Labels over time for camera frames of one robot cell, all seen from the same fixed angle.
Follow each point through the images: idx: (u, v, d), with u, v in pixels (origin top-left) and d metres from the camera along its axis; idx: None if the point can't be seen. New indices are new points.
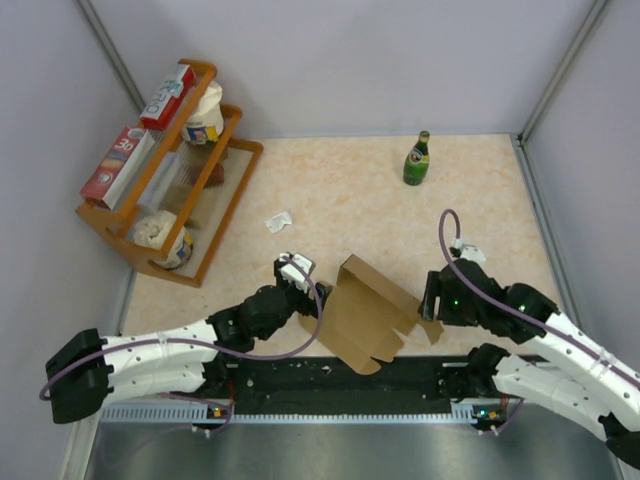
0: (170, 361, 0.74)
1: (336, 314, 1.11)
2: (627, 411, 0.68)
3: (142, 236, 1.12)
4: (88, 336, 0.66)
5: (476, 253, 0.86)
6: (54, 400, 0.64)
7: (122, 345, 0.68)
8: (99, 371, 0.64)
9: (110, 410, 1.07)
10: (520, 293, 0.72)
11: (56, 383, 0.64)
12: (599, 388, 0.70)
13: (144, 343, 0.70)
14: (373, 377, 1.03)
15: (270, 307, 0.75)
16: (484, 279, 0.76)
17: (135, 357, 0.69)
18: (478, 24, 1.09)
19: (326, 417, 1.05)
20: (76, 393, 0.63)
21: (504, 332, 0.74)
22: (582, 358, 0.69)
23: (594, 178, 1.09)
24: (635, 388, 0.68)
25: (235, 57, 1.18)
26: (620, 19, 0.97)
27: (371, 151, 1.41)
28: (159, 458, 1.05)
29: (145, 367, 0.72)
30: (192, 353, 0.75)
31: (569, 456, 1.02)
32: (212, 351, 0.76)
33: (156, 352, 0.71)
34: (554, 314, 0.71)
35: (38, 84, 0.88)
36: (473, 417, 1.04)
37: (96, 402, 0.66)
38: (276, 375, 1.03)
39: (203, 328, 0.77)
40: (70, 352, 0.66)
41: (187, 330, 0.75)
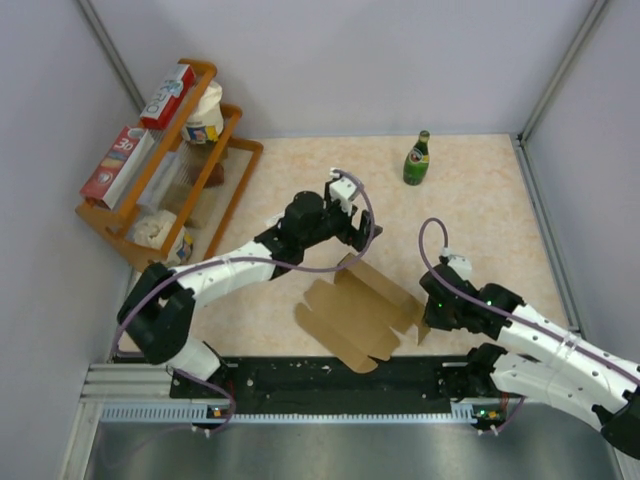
0: (236, 281, 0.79)
1: (333, 313, 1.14)
2: (600, 391, 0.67)
3: (142, 236, 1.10)
4: (156, 268, 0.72)
5: (464, 264, 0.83)
6: (141, 337, 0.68)
7: (192, 269, 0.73)
8: (181, 293, 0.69)
9: (110, 409, 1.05)
10: (491, 290, 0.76)
11: (138, 319, 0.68)
12: (570, 371, 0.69)
13: (210, 265, 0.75)
14: (372, 374, 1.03)
15: (312, 208, 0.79)
16: (458, 279, 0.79)
17: (207, 278, 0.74)
18: (478, 23, 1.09)
19: (326, 417, 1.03)
20: (168, 316, 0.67)
21: (478, 330, 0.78)
22: (547, 342, 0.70)
23: (595, 177, 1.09)
24: (604, 367, 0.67)
25: (235, 56, 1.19)
26: (620, 18, 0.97)
27: (371, 151, 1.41)
28: (159, 456, 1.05)
29: (215, 291, 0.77)
30: (253, 270, 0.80)
31: (569, 457, 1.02)
32: (270, 267, 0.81)
33: (225, 271, 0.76)
34: (520, 305, 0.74)
35: (38, 83, 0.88)
36: (473, 417, 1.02)
37: (183, 328, 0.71)
38: (275, 374, 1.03)
39: (257, 246, 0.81)
40: (144, 290, 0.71)
41: (242, 249, 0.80)
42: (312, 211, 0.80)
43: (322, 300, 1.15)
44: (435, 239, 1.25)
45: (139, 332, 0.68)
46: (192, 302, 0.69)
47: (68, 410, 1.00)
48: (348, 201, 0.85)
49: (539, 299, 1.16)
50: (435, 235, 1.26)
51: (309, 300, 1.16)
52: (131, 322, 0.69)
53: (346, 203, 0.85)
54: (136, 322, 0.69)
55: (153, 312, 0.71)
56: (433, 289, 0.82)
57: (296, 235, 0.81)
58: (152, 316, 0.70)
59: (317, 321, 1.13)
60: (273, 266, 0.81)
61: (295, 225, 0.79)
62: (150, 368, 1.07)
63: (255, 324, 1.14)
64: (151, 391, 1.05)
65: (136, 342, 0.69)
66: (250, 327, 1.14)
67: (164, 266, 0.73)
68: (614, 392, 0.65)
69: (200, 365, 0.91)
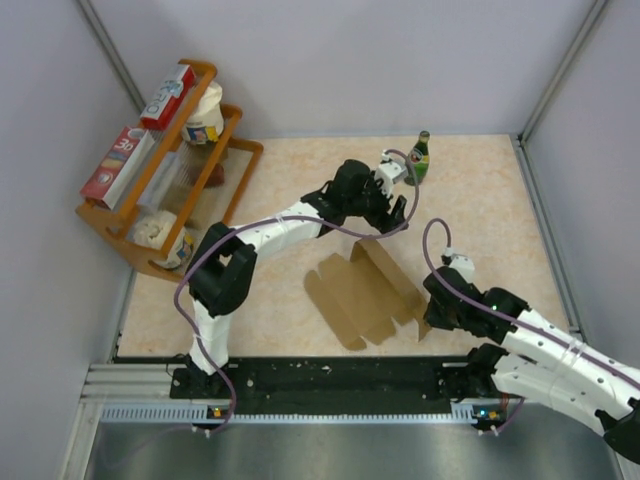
0: (287, 239, 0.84)
1: (339, 287, 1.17)
2: (605, 399, 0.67)
3: (142, 236, 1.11)
4: (217, 229, 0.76)
5: (467, 263, 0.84)
6: (209, 293, 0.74)
7: (250, 227, 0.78)
8: (244, 248, 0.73)
9: (110, 409, 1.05)
10: (495, 294, 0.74)
11: (203, 278, 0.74)
12: (574, 378, 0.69)
13: (265, 224, 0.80)
14: (363, 361, 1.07)
15: (362, 170, 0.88)
16: (463, 283, 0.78)
17: (264, 235, 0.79)
18: (478, 24, 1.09)
19: (327, 417, 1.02)
20: (232, 268, 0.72)
21: (482, 335, 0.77)
22: (552, 347, 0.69)
23: (595, 177, 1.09)
24: (610, 374, 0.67)
25: (236, 57, 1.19)
26: (621, 19, 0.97)
27: (371, 151, 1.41)
28: (160, 456, 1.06)
29: (271, 247, 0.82)
30: (302, 228, 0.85)
31: (568, 456, 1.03)
32: (317, 226, 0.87)
33: (278, 229, 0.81)
34: (525, 310, 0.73)
35: (37, 84, 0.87)
36: (473, 417, 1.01)
37: (247, 280, 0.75)
38: (276, 375, 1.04)
39: (305, 206, 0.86)
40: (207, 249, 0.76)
41: (293, 209, 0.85)
42: (361, 177, 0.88)
43: (333, 272, 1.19)
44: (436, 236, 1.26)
45: (206, 284, 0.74)
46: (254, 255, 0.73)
47: (68, 410, 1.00)
48: (391, 182, 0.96)
49: (539, 299, 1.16)
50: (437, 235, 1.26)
51: (324, 270, 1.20)
52: (197, 275, 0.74)
53: (389, 184, 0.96)
54: (202, 274, 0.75)
55: (217, 266, 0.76)
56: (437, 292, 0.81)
57: (344, 196, 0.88)
58: (217, 271, 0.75)
59: (325, 290, 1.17)
60: (321, 225, 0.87)
61: (346, 187, 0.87)
62: (150, 369, 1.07)
63: (256, 324, 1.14)
64: (151, 391, 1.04)
65: (203, 294, 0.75)
66: (251, 327, 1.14)
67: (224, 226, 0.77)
68: (620, 399, 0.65)
69: (222, 344, 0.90)
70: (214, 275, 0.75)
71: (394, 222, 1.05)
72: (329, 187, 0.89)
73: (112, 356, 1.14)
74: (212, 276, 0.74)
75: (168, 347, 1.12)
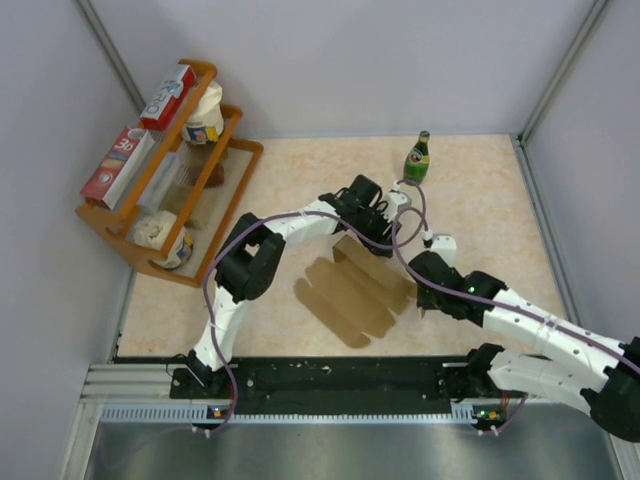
0: (307, 233, 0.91)
1: (329, 289, 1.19)
2: (583, 370, 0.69)
3: (142, 236, 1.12)
4: (247, 219, 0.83)
5: (447, 243, 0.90)
6: (237, 278, 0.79)
7: (277, 218, 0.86)
8: (272, 237, 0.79)
9: (110, 410, 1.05)
10: (473, 278, 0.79)
11: (229, 264, 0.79)
12: (553, 351, 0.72)
13: (291, 217, 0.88)
14: (363, 361, 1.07)
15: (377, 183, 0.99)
16: (444, 266, 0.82)
17: (290, 226, 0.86)
18: (478, 24, 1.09)
19: (328, 417, 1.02)
20: (264, 253, 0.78)
21: (462, 315, 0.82)
22: (527, 322, 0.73)
23: (596, 177, 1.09)
24: (585, 344, 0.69)
25: (236, 57, 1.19)
26: (620, 19, 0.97)
27: (371, 151, 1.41)
28: (160, 457, 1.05)
29: (294, 238, 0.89)
30: (321, 223, 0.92)
31: (569, 456, 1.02)
32: (334, 222, 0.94)
33: (302, 222, 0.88)
34: (502, 290, 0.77)
35: (37, 84, 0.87)
36: (473, 417, 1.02)
37: (274, 265, 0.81)
38: (276, 375, 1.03)
39: (324, 204, 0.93)
40: (234, 237, 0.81)
41: (313, 204, 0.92)
42: (374, 190, 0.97)
43: (320, 277, 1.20)
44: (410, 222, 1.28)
45: (236, 272, 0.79)
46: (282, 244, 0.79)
47: (68, 410, 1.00)
48: (394, 208, 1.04)
49: (540, 300, 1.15)
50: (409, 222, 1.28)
51: (310, 277, 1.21)
52: (226, 263, 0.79)
53: (393, 210, 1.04)
54: (230, 263, 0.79)
55: (244, 254, 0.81)
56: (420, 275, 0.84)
57: (360, 202, 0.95)
58: (245, 259, 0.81)
59: (316, 298, 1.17)
60: (337, 222, 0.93)
61: (363, 193, 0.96)
62: (149, 369, 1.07)
63: (256, 324, 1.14)
64: (151, 391, 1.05)
65: (232, 280, 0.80)
66: (250, 327, 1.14)
67: (253, 217, 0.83)
68: (596, 368, 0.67)
69: (231, 339, 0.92)
70: (242, 263, 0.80)
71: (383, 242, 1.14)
72: (344, 192, 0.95)
73: (112, 356, 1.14)
74: (238, 264, 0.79)
75: (168, 347, 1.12)
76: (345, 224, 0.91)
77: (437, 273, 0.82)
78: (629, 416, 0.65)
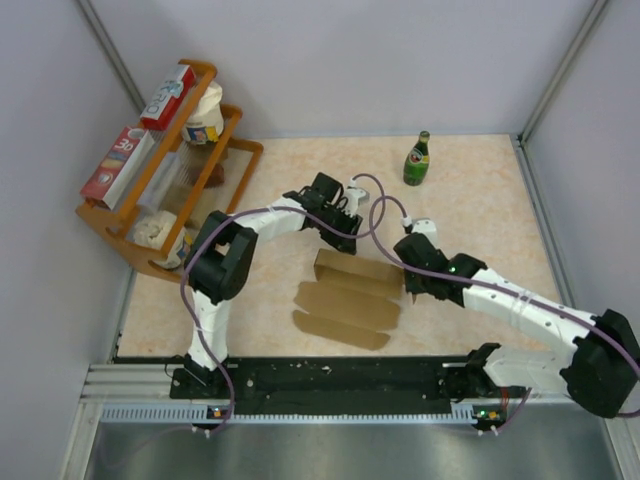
0: (277, 229, 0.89)
1: (327, 307, 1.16)
2: (556, 342, 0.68)
3: (142, 236, 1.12)
4: (217, 216, 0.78)
5: (428, 225, 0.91)
6: (210, 279, 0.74)
7: (247, 213, 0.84)
8: (244, 232, 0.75)
9: (110, 410, 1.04)
10: (456, 260, 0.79)
11: (200, 265, 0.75)
12: (528, 325, 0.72)
13: (259, 212, 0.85)
14: (363, 361, 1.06)
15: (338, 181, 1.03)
16: (431, 248, 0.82)
17: (260, 222, 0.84)
18: (478, 23, 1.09)
19: (327, 417, 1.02)
20: (236, 249, 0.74)
21: (443, 296, 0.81)
22: (503, 296, 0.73)
23: (596, 177, 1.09)
24: (557, 317, 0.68)
25: (235, 57, 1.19)
26: (621, 18, 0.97)
27: (371, 151, 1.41)
28: (160, 457, 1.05)
29: (264, 235, 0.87)
30: (290, 219, 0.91)
31: (569, 456, 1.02)
32: (302, 217, 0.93)
33: (271, 217, 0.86)
34: (482, 270, 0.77)
35: (37, 84, 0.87)
36: (473, 418, 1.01)
37: (249, 262, 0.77)
38: (276, 374, 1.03)
39: (289, 200, 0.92)
40: (204, 236, 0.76)
41: (280, 201, 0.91)
42: (335, 186, 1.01)
43: (311, 300, 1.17)
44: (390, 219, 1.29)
45: (210, 274, 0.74)
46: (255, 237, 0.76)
47: (68, 410, 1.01)
48: (355, 202, 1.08)
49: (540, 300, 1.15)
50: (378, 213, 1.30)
51: (300, 304, 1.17)
52: (199, 265, 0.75)
53: (354, 204, 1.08)
54: (203, 264, 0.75)
55: (216, 254, 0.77)
56: (404, 256, 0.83)
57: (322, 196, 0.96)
58: (216, 258, 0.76)
59: (316, 321, 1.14)
60: (305, 216, 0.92)
61: (324, 189, 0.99)
62: (149, 369, 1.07)
63: (256, 324, 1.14)
64: (151, 391, 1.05)
65: (207, 283, 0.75)
66: (250, 327, 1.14)
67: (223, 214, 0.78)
68: (566, 339, 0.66)
69: (221, 339, 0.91)
70: (215, 262, 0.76)
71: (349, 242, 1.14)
72: (307, 190, 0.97)
73: (112, 356, 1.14)
74: (210, 263, 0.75)
75: (168, 347, 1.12)
76: (313, 217, 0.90)
77: (421, 254, 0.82)
78: (600, 388, 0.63)
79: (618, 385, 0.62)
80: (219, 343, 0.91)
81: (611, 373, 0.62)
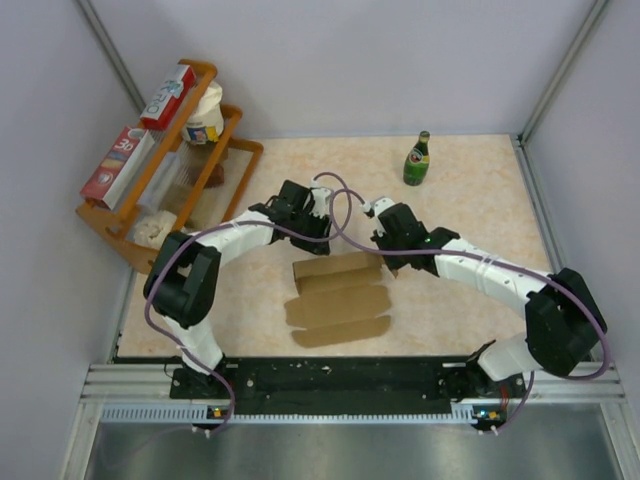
0: (244, 244, 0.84)
1: (325, 314, 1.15)
2: (515, 300, 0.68)
3: (142, 236, 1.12)
4: (176, 236, 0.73)
5: (386, 204, 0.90)
6: (172, 304, 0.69)
7: (209, 231, 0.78)
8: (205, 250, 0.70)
9: (110, 410, 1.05)
10: (434, 233, 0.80)
11: (161, 290, 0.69)
12: (491, 287, 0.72)
13: (222, 229, 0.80)
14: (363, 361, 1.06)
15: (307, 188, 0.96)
16: (413, 220, 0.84)
17: (224, 239, 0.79)
18: (477, 23, 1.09)
19: (327, 417, 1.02)
20: (199, 270, 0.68)
21: (418, 265, 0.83)
22: (468, 260, 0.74)
23: (596, 177, 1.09)
24: (516, 274, 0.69)
25: (236, 57, 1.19)
26: (620, 19, 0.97)
27: (371, 151, 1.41)
28: (160, 457, 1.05)
29: (228, 253, 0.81)
30: (257, 233, 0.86)
31: (569, 456, 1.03)
32: (270, 229, 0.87)
33: (236, 233, 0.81)
34: (455, 239, 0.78)
35: (37, 84, 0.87)
36: (473, 418, 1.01)
37: (214, 284, 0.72)
38: (276, 375, 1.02)
39: (256, 213, 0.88)
40: (165, 259, 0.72)
41: (245, 216, 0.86)
42: (305, 193, 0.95)
43: (303, 310, 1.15)
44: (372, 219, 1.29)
45: (171, 299, 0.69)
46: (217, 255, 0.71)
47: (68, 410, 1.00)
48: (323, 203, 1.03)
49: None
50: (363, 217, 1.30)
51: (296, 324, 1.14)
52: (161, 292, 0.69)
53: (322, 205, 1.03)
54: (166, 290, 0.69)
55: (178, 276, 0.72)
56: (387, 225, 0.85)
57: (291, 207, 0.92)
58: (179, 282, 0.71)
59: (317, 332, 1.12)
60: (273, 228, 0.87)
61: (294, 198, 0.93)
62: (148, 369, 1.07)
63: (256, 324, 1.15)
64: (151, 391, 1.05)
65: (170, 310, 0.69)
66: (250, 327, 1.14)
67: (182, 233, 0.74)
68: (521, 293, 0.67)
69: (206, 352, 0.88)
70: (177, 285, 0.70)
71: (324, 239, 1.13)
72: (275, 201, 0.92)
73: (112, 356, 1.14)
74: (171, 287, 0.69)
75: (168, 347, 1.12)
76: (282, 229, 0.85)
77: (402, 224, 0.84)
78: (551, 340, 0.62)
79: (570, 336, 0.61)
80: (208, 353, 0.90)
81: (561, 322, 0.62)
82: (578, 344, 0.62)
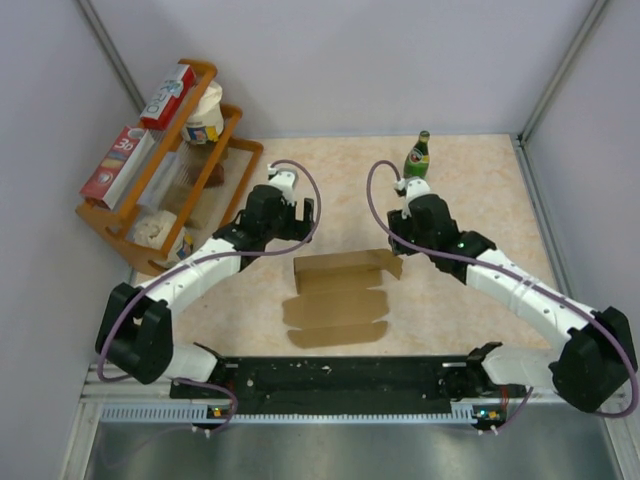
0: (205, 282, 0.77)
1: (325, 316, 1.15)
2: (551, 331, 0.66)
3: (142, 236, 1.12)
4: (122, 289, 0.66)
5: (421, 187, 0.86)
6: (126, 362, 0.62)
7: (159, 280, 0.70)
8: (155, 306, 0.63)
9: (109, 409, 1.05)
10: (467, 237, 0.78)
11: (112, 348, 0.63)
12: (526, 311, 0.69)
13: (176, 273, 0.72)
14: (363, 361, 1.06)
15: (272, 192, 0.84)
16: (447, 220, 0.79)
17: (177, 285, 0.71)
18: (477, 24, 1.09)
19: (327, 417, 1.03)
20: (148, 328, 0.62)
21: (447, 270, 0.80)
22: (506, 278, 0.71)
23: (595, 177, 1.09)
24: (557, 305, 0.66)
25: (235, 57, 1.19)
26: (620, 18, 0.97)
27: (371, 151, 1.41)
28: (160, 456, 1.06)
29: (188, 297, 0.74)
30: (219, 267, 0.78)
31: (569, 456, 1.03)
32: (236, 258, 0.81)
33: (192, 274, 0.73)
34: (490, 250, 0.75)
35: (37, 85, 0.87)
36: (473, 417, 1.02)
37: (167, 338, 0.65)
38: (276, 375, 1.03)
39: (219, 241, 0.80)
40: (114, 316, 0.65)
41: (204, 250, 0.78)
42: (274, 197, 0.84)
43: (302, 313, 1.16)
44: (372, 220, 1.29)
45: (124, 354, 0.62)
46: (167, 310, 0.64)
47: (68, 410, 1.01)
48: (290, 189, 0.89)
49: None
50: (362, 217, 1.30)
51: (294, 324, 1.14)
52: (113, 349, 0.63)
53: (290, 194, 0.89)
54: (119, 345, 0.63)
55: (132, 329, 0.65)
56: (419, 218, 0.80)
57: (260, 222, 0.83)
58: (132, 335, 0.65)
59: (315, 334, 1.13)
60: (239, 256, 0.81)
61: (261, 211, 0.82)
62: None
63: (255, 324, 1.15)
64: (151, 391, 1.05)
65: (123, 367, 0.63)
66: (250, 327, 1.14)
67: (130, 286, 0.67)
68: (561, 327, 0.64)
69: (191, 371, 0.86)
70: (130, 341, 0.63)
71: (309, 226, 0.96)
72: (242, 216, 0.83)
73: None
74: (123, 343, 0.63)
75: None
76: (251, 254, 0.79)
77: (436, 222, 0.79)
78: (585, 378, 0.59)
79: (603, 376, 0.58)
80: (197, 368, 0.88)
81: (599, 361, 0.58)
82: (608, 385, 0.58)
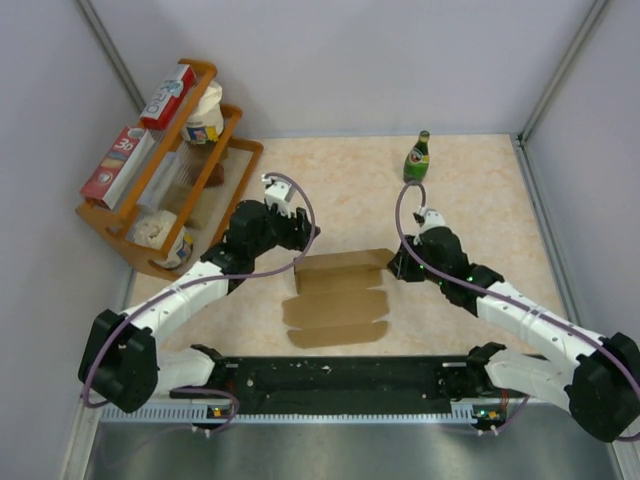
0: (192, 307, 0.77)
1: (325, 316, 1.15)
2: (561, 359, 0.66)
3: (142, 236, 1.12)
4: (106, 317, 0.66)
5: (438, 218, 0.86)
6: (110, 390, 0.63)
7: (144, 306, 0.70)
8: (140, 334, 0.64)
9: (111, 409, 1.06)
10: (476, 269, 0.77)
11: (97, 376, 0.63)
12: (536, 340, 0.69)
13: (162, 298, 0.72)
14: (363, 361, 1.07)
15: (255, 214, 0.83)
16: (458, 252, 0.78)
17: (162, 311, 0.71)
18: (476, 24, 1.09)
19: (327, 417, 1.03)
20: (132, 357, 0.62)
21: (458, 302, 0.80)
22: (514, 308, 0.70)
23: (595, 177, 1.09)
24: (565, 333, 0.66)
25: (235, 57, 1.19)
26: (620, 19, 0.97)
27: (371, 151, 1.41)
28: (160, 456, 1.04)
29: (173, 323, 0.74)
30: (206, 290, 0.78)
31: (570, 456, 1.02)
32: (224, 281, 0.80)
33: (178, 299, 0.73)
34: (498, 282, 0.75)
35: (37, 84, 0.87)
36: (473, 417, 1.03)
37: (152, 365, 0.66)
38: (277, 375, 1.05)
39: (205, 265, 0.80)
40: (98, 344, 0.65)
41: (190, 273, 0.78)
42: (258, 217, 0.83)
43: (302, 313, 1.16)
44: (372, 220, 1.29)
45: (108, 382, 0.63)
46: (151, 339, 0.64)
47: (68, 410, 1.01)
48: (284, 202, 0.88)
49: (539, 299, 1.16)
50: (362, 218, 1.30)
51: (294, 324, 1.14)
52: (97, 378, 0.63)
53: (284, 205, 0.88)
54: (103, 372, 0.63)
55: (117, 357, 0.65)
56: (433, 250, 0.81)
57: (245, 243, 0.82)
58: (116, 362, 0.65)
59: (315, 334, 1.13)
60: (227, 279, 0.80)
61: (245, 234, 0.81)
62: None
63: (255, 324, 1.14)
64: None
65: (107, 395, 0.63)
66: (250, 327, 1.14)
67: (114, 313, 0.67)
68: (570, 354, 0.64)
69: (187, 380, 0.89)
70: (114, 369, 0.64)
71: (307, 235, 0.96)
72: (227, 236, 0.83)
73: None
74: (107, 371, 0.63)
75: (169, 347, 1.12)
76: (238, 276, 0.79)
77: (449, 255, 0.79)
78: (599, 405, 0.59)
79: (618, 404, 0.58)
80: (194, 373, 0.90)
81: (609, 389, 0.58)
82: (626, 413, 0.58)
